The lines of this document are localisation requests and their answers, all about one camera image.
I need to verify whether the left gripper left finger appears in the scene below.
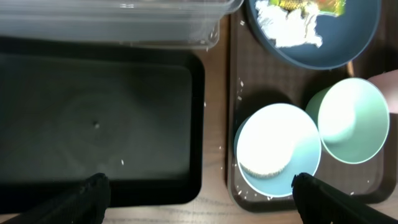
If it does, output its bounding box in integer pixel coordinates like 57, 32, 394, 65
3, 173, 111, 224

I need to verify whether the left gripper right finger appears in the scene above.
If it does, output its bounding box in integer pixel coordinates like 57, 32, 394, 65
292, 172, 397, 224

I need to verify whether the pink cup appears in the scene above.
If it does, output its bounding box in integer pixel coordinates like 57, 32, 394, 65
368, 70, 398, 114

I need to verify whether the white tissue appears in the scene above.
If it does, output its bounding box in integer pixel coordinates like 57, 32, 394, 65
255, 1, 323, 49

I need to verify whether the yellow snack wrapper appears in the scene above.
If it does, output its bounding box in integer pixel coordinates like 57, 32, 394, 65
269, 0, 346, 17

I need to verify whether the light blue bowl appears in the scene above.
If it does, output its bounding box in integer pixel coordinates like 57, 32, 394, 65
234, 103, 322, 198

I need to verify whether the mint green bowl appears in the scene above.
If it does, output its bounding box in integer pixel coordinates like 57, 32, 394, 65
305, 78, 390, 164

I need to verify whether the black plastic tray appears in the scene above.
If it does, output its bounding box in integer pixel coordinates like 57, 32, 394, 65
1, 38, 205, 214

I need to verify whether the brown serving tray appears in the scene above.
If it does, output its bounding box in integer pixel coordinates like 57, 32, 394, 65
226, 1, 397, 213

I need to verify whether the dark blue plate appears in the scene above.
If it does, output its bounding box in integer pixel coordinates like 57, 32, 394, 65
244, 0, 382, 70

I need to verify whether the clear plastic bin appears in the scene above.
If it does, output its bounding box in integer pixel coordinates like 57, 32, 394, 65
1, 0, 243, 49

